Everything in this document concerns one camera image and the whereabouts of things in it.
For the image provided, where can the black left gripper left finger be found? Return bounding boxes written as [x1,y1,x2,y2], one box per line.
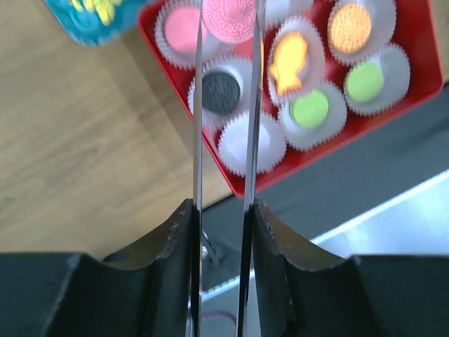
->
[1,199,193,336]

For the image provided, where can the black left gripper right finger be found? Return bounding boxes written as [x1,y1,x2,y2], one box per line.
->
[253,201,448,336]

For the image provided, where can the metal tongs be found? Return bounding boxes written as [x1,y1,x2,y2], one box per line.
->
[190,1,266,336]

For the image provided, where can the green cookie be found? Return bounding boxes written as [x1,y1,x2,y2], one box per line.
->
[290,90,329,128]
[344,61,384,103]

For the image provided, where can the black sandwich cookie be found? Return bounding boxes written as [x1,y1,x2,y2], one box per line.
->
[202,71,241,114]

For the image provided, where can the orange round embossed cookie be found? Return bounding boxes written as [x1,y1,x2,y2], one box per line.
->
[269,32,308,95]

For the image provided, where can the orange dotted cookie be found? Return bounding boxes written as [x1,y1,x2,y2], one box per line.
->
[328,3,373,53]

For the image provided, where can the pink sandwich cookie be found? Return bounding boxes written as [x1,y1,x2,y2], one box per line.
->
[201,0,256,44]
[163,6,200,53]

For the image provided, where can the white paper cup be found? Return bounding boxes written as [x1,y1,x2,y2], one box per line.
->
[278,81,347,151]
[218,110,287,177]
[267,16,325,106]
[265,0,314,29]
[327,1,396,65]
[154,1,234,70]
[343,44,411,116]
[201,55,252,130]

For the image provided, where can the red cookie box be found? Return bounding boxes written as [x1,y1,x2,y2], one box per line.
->
[138,1,445,197]

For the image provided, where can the teal floral tray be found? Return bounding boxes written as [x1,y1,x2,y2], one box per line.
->
[45,0,151,47]

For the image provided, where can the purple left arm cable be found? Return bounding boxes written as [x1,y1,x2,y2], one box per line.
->
[201,310,238,322]

